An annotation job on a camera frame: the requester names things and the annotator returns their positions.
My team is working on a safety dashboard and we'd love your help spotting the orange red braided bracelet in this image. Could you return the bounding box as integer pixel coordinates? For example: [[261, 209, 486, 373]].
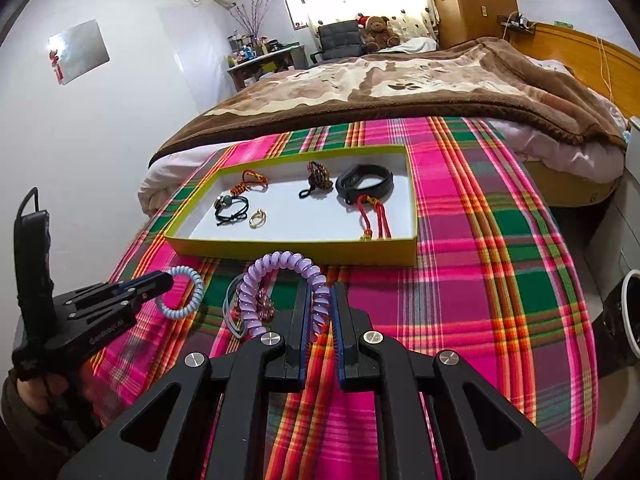
[[229, 169, 270, 198]]

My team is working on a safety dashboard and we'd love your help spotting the cluttered wooden desk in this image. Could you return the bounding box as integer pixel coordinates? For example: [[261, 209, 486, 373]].
[[228, 44, 308, 91]]

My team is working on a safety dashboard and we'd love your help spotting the wooden headboard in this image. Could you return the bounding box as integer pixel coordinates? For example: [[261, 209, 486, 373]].
[[508, 23, 640, 118]]

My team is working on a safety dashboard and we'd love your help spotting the black fitness band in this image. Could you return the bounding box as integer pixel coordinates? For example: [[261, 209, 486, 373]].
[[335, 164, 394, 205]]

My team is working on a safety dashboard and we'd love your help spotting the brown teddy bear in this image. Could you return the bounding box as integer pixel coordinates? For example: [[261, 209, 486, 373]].
[[357, 13, 400, 54]]

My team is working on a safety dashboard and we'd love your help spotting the blue spiral hair tie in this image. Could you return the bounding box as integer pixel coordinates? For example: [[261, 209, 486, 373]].
[[155, 264, 206, 321]]

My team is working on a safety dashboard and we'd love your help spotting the dark red bead bracelet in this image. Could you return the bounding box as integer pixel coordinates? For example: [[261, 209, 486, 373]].
[[297, 160, 335, 201]]

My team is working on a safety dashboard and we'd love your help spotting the white bedside drawer cabinet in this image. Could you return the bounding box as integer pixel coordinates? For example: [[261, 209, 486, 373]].
[[586, 117, 640, 299]]

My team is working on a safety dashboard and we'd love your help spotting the dark grey chair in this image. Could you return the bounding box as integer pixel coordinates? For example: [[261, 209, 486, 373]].
[[310, 20, 366, 64]]

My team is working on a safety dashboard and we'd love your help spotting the white pillow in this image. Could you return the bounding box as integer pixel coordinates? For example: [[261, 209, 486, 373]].
[[380, 37, 438, 54]]

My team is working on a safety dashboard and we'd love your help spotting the black cord teal bead bracelet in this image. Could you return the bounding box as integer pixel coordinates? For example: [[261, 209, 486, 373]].
[[214, 194, 251, 228]]

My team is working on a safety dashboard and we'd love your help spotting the red cord knot bracelet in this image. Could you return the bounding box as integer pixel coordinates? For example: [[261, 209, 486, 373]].
[[354, 194, 394, 242]]

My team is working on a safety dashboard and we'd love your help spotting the purple spiral hair tie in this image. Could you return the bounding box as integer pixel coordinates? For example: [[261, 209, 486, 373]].
[[236, 250, 332, 340]]

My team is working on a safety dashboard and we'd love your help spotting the person's left hand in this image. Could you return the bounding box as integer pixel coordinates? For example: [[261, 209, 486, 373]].
[[16, 361, 96, 414]]

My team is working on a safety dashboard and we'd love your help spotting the green rimmed white tray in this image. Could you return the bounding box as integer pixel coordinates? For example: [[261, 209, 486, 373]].
[[165, 145, 418, 266]]

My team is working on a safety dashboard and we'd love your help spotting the silver wall poster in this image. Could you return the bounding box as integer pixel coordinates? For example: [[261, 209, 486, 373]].
[[47, 20, 110, 84]]

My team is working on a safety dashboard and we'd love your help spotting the pink plaid cloth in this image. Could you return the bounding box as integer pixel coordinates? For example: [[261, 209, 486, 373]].
[[93, 117, 598, 479]]

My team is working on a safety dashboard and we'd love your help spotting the brown plush blanket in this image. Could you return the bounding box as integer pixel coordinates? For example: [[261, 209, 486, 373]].
[[152, 37, 626, 160]]

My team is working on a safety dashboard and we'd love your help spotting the white rimmed trash bin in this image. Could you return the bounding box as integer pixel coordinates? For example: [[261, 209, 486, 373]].
[[601, 270, 639, 377]]

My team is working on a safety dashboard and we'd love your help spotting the purple branch vase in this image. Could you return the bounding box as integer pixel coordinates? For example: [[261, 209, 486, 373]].
[[230, 0, 271, 55]]

